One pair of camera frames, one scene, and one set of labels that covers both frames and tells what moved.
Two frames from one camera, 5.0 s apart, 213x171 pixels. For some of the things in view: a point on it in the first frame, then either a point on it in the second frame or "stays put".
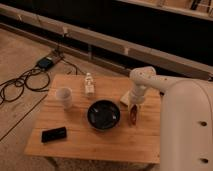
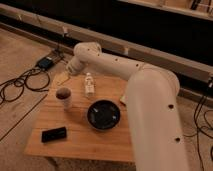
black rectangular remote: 54,134 stays put
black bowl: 103,115 stays put
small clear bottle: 89,86 stays put
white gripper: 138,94 -> 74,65
